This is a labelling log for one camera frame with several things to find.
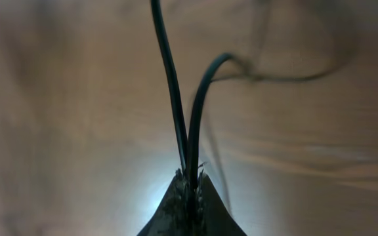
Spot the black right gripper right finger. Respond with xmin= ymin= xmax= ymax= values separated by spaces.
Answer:
xmin=198 ymin=173 xmax=246 ymax=236

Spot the thick black cable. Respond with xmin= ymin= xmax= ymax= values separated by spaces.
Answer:
xmin=149 ymin=0 xmax=357 ymax=217

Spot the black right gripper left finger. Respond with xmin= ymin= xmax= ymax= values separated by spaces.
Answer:
xmin=137 ymin=169 xmax=189 ymax=236

